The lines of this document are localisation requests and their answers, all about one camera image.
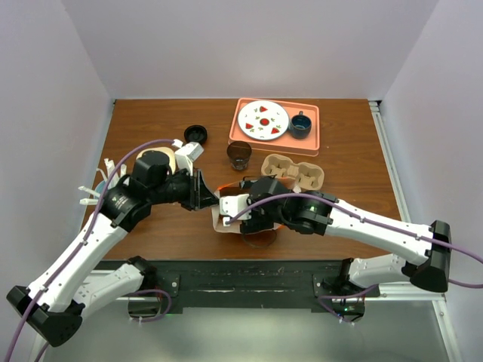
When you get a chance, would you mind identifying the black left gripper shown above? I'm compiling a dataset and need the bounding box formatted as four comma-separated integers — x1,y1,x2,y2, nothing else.
149,166,220,210

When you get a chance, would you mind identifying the orange paper bag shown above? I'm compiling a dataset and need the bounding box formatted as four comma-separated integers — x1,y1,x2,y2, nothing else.
211,176,283,249

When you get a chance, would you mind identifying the beige pulp cup carrier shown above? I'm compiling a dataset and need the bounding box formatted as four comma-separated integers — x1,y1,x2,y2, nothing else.
261,154,325,191

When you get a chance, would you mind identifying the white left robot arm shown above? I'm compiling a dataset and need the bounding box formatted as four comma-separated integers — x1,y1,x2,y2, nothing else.
7,151,219,347

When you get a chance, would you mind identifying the cream square bowl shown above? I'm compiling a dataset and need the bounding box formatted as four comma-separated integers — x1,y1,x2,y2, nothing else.
136,146,177,173

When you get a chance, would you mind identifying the pink serving tray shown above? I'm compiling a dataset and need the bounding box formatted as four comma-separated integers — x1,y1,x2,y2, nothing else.
229,98,321,157

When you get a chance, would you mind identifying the white watermelon pattern plate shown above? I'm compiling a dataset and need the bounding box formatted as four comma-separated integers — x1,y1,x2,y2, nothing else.
237,100,290,142

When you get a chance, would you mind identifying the dark blue ceramic mug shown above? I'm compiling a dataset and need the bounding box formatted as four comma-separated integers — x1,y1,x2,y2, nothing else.
288,111,312,140

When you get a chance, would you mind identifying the light blue straw cup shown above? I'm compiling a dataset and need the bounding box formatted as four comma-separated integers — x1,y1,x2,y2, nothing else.
94,180,105,198

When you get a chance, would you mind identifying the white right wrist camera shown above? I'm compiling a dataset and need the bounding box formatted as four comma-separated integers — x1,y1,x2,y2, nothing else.
219,194,249,226

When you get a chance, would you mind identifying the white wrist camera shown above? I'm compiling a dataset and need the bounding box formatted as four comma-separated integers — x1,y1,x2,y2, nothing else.
172,139,204,176
219,194,249,226

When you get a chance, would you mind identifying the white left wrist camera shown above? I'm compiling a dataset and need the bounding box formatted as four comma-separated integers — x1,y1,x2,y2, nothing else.
172,139,204,176

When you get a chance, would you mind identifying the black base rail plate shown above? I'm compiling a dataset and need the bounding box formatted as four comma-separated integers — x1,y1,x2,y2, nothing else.
112,259,381,316

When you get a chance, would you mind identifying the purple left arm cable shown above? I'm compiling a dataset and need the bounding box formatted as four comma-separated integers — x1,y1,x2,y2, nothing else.
3,138,183,362

